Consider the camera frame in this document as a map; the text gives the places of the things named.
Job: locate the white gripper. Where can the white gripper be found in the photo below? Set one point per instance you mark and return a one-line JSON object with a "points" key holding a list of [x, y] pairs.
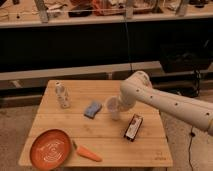
{"points": [[125, 103]]}

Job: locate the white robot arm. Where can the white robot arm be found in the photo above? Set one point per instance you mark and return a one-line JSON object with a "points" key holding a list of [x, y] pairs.
{"points": [[138, 88]]}

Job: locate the black chocolate bar box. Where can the black chocolate bar box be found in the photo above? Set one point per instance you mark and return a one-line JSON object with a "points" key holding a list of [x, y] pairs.
{"points": [[133, 127]]}

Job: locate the blue sponge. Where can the blue sponge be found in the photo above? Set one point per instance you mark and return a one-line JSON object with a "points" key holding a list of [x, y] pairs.
{"points": [[92, 109]]}

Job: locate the wooden folding table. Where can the wooden folding table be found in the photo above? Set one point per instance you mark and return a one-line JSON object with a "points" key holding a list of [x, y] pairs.
{"points": [[102, 135]]}

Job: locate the clear plastic bottle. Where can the clear plastic bottle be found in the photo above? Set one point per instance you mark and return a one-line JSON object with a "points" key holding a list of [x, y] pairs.
{"points": [[62, 95]]}

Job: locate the orange carrot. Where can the orange carrot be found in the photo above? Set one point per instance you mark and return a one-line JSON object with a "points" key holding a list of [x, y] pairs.
{"points": [[86, 153]]}

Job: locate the orange plate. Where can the orange plate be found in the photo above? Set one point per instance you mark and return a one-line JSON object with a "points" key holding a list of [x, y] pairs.
{"points": [[50, 150]]}

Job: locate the long wooden workbench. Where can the long wooden workbench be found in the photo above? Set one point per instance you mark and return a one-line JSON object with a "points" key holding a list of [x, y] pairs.
{"points": [[35, 13]]}

